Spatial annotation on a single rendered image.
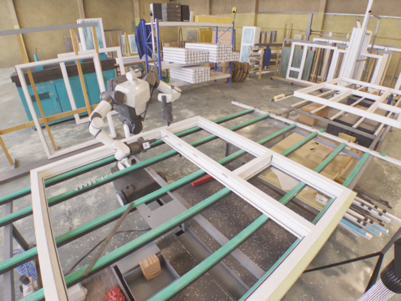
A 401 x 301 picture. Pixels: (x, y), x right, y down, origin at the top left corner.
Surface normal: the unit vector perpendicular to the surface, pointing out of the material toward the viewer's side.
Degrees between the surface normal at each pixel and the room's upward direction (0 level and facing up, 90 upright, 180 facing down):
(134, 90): 57
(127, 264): 0
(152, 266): 90
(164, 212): 0
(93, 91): 90
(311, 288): 0
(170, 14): 90
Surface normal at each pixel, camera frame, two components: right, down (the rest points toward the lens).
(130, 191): 0.48, -0.34
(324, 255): 0.00, -0.86
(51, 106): 0.63, 0.40
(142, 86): 0.73, -0.25
